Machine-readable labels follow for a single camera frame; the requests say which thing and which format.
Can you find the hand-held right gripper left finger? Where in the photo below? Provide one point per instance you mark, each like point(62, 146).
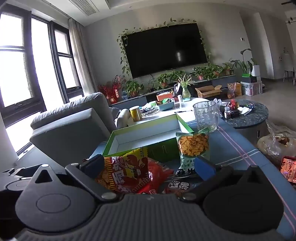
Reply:
point(93, 165)

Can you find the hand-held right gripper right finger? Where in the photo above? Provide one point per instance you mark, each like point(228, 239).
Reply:
point(204, 169)

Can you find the translucent plastic bag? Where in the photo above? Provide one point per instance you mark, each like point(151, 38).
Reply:
point(275, 139)

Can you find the dark red snack packet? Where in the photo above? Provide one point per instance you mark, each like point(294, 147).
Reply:
point(178, 185)

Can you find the clear glass pitcher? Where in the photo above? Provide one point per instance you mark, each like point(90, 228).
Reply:
point(205, 115)

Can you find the small potted plant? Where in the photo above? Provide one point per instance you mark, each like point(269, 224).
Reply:
point(227, 68)

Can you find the white coffee table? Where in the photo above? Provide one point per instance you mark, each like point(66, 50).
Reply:
point(161, 115)

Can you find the green black box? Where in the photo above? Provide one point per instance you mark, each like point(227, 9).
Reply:
point(249, 78)

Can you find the beige curtain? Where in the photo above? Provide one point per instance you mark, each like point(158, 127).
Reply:
point(81, 58)

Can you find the clear storage box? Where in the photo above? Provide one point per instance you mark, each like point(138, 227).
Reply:
point(252, 88)

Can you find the green vine garland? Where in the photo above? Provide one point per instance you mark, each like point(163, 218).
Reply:
point(123, 60)

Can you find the ceiling air vent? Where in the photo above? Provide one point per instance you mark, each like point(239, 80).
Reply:
point(84, 7)

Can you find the white cushion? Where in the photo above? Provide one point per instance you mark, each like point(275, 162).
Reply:
point(123, 118)

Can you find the potted pothos plant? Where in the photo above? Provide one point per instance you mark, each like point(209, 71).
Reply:
point(133, 88)
point(208, 70)
point(166, 78)

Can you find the white plastic bag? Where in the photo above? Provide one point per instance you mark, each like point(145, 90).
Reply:
point(218, 103)

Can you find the green cardboard box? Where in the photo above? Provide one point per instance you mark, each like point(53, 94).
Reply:
point(143, 135)

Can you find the spider plant in glass vase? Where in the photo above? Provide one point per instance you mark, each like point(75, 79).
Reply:
point(185, 91)

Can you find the white dining chair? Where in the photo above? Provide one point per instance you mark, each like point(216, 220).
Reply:
point(290, 67)

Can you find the yellow can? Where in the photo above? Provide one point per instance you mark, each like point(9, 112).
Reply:
point(135, 114)

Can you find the grey sofa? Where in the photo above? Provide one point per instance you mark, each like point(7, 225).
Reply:
point(69, 129)

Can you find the blue tray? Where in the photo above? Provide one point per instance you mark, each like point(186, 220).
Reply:
point(165, 106)

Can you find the black television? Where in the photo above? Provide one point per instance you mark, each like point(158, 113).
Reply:
point(166, 48)

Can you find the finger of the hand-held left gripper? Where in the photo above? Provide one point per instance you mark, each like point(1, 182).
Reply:
point(20, 172)

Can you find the red yellow crayfish snack packet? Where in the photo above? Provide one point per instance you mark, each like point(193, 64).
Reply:
point(124, 171)

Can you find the blue striped tablecloth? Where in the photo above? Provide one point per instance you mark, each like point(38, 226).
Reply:
point(233, 148)

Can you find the tall plant in white pot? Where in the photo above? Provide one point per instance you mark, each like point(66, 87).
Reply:
point(246, 63)

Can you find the green cracker snack packet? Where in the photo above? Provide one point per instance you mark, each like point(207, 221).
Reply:
point(193, 146)

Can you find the dark marble round table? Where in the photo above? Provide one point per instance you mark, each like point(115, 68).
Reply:
point(251, 119)

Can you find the black framed window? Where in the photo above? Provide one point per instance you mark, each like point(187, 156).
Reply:
point(53, 58)

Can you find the red flower decoration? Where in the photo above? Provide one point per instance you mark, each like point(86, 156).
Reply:
point(112, 90)

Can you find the orange box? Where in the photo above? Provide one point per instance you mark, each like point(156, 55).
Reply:
point(164, 96)

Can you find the open cardboard box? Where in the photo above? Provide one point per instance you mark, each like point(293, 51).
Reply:
point(208, 91)

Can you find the black pen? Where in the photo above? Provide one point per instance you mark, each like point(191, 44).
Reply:
point(183, 111)

